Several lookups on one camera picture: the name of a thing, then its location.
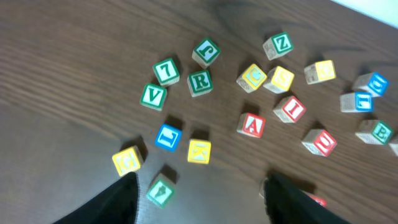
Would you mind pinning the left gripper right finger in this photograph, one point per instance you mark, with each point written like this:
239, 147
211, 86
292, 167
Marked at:
285, 203

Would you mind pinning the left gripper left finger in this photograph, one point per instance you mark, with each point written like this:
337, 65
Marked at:
118, 204

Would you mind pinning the red U block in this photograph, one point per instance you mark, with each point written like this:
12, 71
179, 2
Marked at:
319, 142
318, 200

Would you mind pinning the green 4 block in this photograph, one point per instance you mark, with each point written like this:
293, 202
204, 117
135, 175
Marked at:
161, 190

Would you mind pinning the yellow G block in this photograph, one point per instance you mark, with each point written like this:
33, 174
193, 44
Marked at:
128, 160

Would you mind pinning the blue l block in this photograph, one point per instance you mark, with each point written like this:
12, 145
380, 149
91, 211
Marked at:
168, 137
356, 102

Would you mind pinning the red A block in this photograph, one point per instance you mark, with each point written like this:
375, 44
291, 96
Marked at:
251, 125

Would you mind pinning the red I block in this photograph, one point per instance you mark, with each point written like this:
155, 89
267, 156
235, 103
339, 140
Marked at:
289, 110

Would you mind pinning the yellow K block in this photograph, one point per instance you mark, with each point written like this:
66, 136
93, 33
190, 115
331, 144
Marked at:
199, 151

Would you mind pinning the green B block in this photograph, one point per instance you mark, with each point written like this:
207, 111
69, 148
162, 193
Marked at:
374, 132

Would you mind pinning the green V block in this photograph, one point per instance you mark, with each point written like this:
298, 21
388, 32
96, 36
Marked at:
153, 96

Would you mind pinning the blue L block upper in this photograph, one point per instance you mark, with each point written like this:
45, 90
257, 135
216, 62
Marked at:
356, 102

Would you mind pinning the yellow C block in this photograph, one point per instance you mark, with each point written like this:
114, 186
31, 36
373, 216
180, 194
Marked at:
251, 79

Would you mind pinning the yellow O block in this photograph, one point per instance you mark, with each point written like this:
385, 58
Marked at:
320, 72

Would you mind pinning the green 7 block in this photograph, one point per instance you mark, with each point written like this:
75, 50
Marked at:
166, 72

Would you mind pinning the green R block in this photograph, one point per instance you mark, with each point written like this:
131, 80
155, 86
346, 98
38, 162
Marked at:
199, 83

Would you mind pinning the blue D block left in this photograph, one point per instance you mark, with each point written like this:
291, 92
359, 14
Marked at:
373, 82

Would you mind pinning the green Z block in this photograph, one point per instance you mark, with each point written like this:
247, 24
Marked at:
278, 46

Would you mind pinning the green J block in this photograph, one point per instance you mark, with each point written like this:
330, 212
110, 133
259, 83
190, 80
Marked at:
205, 53

